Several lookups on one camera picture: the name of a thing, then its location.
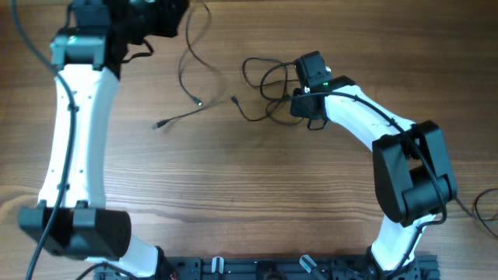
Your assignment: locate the right camera black cable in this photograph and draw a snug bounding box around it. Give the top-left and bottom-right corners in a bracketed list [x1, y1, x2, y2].
[259, 61, 448, 279]

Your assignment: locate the black thick usb cable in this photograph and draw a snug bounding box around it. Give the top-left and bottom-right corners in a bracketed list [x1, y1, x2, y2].
[151, 2, 219, 131]

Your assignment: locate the left camera black cable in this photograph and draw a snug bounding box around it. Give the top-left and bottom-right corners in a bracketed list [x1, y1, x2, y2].
[9, 0, 117, 280]

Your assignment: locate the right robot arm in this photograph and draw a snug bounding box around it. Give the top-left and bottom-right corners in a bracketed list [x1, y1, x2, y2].
[291, 51, 457, 279]

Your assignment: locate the black thin usb cable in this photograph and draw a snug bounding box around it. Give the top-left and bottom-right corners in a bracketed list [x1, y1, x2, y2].
[230, 57, 307, 127]

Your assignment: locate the camera black cable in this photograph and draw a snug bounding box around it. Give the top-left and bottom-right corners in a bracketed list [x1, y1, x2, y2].
[259, 61, 448, 279]
[9, 0, 117, 280]

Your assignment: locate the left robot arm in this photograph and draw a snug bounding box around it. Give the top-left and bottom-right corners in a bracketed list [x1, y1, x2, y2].
[19, 0, 189, 279]

